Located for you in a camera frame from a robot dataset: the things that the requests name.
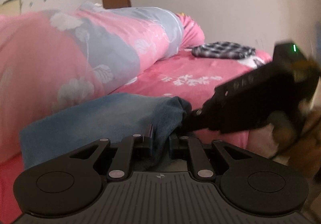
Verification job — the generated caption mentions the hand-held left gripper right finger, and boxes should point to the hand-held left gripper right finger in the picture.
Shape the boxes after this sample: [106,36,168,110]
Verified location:
[169,134,254,182]

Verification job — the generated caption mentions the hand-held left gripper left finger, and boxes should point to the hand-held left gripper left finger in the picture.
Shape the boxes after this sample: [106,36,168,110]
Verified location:
[70,125,154,182]

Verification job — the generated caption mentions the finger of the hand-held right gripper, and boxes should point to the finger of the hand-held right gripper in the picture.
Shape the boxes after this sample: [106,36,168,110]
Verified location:
[181,109,218,134]

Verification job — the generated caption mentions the blue fleece pants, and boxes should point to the blue fleece pants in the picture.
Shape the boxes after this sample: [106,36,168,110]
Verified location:
[19,93,192,170]

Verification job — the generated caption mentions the person's right hand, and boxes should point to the person's right hand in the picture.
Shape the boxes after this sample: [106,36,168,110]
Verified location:
[276,106,321,179]

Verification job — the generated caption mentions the red white floral fleece blanket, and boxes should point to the red white floral fleece blanket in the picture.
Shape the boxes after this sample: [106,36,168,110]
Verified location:
[0,47,274,224]

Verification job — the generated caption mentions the black white plaid cloth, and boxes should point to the black white plaid cloth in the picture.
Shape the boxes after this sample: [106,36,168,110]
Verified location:
[192,41,256,60]

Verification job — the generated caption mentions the pink striped pillow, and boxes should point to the pink striped pillow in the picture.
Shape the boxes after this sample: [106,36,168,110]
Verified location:
[176,12,205,50]

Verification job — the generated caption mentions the pink grey floral rolled duvet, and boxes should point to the pink grey floral rolled duvet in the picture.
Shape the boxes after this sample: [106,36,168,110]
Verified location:
[0,0,186,163]

